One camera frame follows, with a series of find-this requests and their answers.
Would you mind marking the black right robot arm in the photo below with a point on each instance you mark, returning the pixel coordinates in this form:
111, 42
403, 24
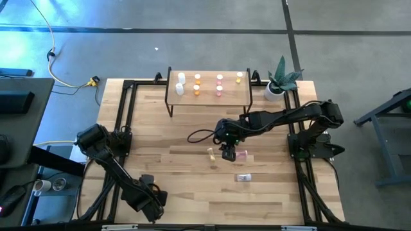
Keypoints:
289, 117

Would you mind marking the black metal beam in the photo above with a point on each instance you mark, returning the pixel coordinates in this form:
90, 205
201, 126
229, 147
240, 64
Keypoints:
57, 162

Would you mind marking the yellow power plug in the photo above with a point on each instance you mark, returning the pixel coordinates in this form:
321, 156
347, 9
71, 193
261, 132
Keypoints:
93, 82

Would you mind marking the black desk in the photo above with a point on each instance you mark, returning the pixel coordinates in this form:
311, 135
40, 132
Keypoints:
32, 128

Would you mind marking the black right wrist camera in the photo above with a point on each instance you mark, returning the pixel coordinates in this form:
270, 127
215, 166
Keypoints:
229, 154

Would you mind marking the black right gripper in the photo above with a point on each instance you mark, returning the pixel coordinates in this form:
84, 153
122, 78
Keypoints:
229, 131

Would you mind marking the white cup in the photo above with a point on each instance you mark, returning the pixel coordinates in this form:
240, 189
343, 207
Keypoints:
41, 185

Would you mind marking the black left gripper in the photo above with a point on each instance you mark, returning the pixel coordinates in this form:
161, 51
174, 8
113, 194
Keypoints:
148, 179

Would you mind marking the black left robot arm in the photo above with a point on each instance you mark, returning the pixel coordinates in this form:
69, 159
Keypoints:
112, 167

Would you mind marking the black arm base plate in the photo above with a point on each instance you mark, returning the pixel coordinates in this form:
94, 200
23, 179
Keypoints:
126, 150
330, 150

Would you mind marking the black rectangular device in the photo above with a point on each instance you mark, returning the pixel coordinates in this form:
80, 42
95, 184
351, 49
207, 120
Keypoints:
16, 102

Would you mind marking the black computer mouse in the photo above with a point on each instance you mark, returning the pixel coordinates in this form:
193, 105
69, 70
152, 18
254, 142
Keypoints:
11, 199

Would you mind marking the black aluminium rig frame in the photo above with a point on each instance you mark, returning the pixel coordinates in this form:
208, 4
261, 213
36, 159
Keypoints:
301, 186

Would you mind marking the wooden shelf black metal legs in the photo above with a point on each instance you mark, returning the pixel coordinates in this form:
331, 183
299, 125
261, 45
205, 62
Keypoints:
208, 101

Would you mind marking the green plant in white pot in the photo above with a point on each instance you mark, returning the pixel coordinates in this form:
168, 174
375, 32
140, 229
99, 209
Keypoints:
273, 93

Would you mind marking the silver metal bracket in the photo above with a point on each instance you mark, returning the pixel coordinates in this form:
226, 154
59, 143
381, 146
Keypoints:
298, 228
120, 227

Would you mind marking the blue frame workbench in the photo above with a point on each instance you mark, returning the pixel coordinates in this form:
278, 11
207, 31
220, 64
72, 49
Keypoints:
379, 150

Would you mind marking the clear pill bottle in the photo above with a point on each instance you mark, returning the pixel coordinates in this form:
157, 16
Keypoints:
244, 177

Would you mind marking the black flat bar device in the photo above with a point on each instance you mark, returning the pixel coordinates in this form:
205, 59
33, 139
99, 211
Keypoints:
16, 72

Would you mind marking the black frame clamp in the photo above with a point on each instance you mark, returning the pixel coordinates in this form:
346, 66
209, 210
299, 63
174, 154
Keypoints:
157, 78
256, 76

